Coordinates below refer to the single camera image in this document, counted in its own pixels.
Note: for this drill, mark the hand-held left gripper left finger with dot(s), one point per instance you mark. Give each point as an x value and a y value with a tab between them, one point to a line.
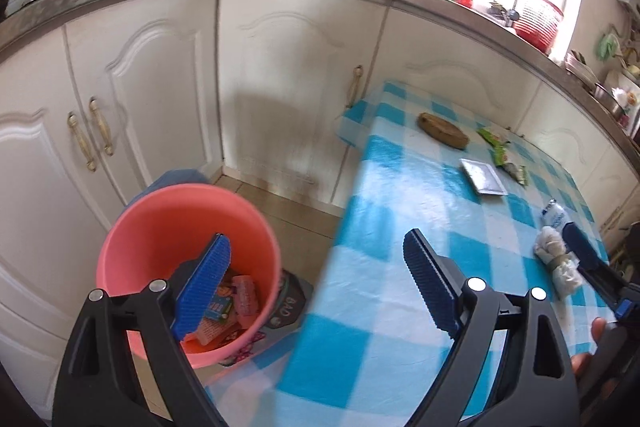
200	292

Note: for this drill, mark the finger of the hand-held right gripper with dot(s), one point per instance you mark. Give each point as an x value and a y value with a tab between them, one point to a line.
585	249
624	311

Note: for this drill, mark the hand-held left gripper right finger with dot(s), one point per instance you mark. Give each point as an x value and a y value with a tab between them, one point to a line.
430	287

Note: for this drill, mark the white cloth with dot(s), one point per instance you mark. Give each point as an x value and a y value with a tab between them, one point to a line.
552	252

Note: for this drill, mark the pink plastic bucket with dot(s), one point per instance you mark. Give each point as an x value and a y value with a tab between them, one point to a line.
150	227

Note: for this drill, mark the foil tray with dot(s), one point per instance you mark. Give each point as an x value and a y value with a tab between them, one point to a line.
482	177

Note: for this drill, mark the person's right hand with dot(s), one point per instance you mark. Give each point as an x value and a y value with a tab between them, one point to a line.
597	334

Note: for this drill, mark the orange blue printed packet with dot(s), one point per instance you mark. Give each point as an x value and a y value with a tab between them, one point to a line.
220	304

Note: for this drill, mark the white plastic bottle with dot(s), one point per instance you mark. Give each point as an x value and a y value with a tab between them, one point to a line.
556	217

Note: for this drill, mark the pink printed packet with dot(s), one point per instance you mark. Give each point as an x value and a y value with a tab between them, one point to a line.
245	294

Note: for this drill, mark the blue checked tablecloth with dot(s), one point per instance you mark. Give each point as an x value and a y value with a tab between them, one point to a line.
380	347

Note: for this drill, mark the white cabinet door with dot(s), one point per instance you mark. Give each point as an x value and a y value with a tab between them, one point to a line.
280	82
30	207
565	132
160	82
450	57
625	177

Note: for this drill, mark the green snack wrapper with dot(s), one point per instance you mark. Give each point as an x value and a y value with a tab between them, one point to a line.
515	172
492	138

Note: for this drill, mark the grey blue cloth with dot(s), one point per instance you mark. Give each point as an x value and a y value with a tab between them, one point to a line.
175	179

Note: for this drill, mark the steel bowl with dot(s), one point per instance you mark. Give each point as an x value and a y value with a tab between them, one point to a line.
607	99

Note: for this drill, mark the brown bread piece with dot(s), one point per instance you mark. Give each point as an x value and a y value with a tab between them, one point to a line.
442	132

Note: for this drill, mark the floral printed box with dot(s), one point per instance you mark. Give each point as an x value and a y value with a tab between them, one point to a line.
631	99

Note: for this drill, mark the stack of plates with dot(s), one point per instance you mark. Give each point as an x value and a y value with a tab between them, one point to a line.
580	69

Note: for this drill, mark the green hanging cloth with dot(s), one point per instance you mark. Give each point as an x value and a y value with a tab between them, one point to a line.
607	47

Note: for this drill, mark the red plastic basket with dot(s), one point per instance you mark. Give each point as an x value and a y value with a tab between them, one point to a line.
537	19

